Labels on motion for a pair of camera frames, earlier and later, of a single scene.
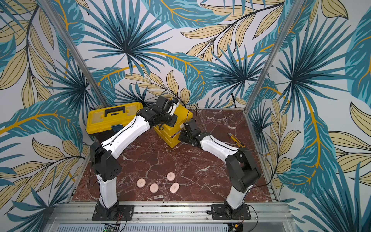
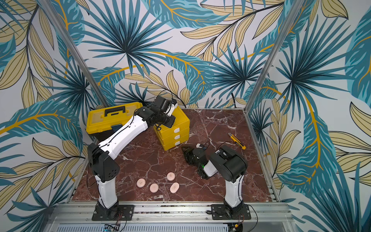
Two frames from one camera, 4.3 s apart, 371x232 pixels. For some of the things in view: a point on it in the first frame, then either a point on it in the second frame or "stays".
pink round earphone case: (154, 188) stays
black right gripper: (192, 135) to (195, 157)
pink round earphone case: (141, 182) stays
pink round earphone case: (170, 176) stays
